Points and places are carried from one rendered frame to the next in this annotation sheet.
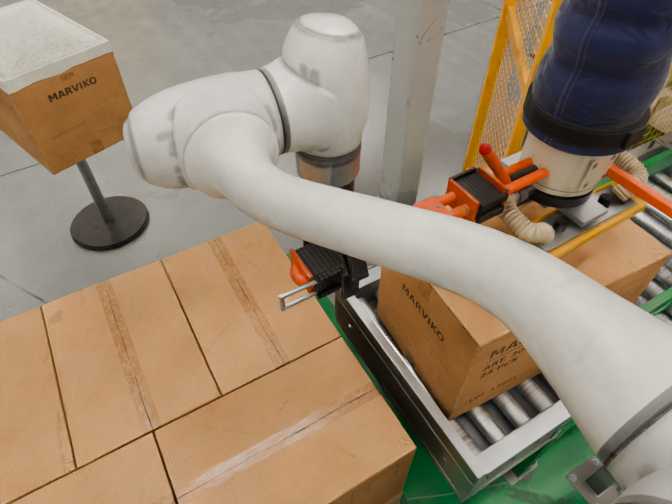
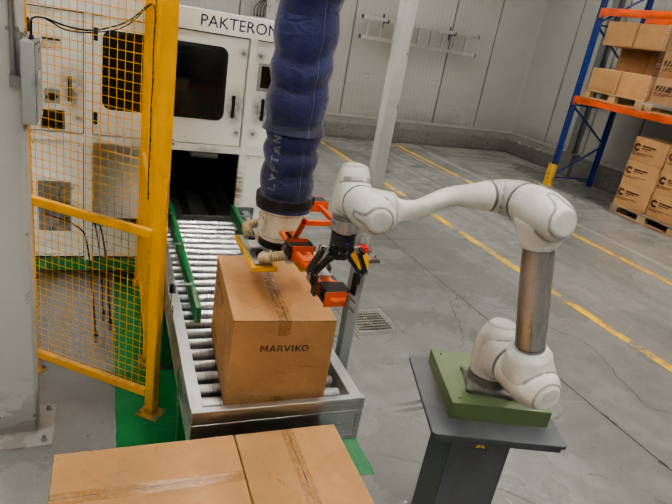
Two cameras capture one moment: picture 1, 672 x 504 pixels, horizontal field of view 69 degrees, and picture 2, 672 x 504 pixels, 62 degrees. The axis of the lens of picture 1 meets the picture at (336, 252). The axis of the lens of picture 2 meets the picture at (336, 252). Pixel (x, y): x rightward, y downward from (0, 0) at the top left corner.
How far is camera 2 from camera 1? 1.67 m
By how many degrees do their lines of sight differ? 70
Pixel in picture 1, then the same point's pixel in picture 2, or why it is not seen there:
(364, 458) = (334, 449)
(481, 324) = (324, 315)
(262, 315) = (185, 478)
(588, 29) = (301, 160)
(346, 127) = not seen: hidden behind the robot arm
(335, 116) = not seen: hidden behind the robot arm
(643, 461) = (501, 195)
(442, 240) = (448, 192)
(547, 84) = (287, 189)
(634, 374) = (489, 186)
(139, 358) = not seen: outside the picture
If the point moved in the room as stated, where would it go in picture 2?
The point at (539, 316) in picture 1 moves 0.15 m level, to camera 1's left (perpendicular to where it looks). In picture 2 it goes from (470, 192) to (473, 204)
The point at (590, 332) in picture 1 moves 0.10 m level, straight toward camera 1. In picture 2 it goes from (478, 187) to (504, 197)
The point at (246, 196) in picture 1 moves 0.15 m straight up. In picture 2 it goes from (420, 207) to (432, 155)
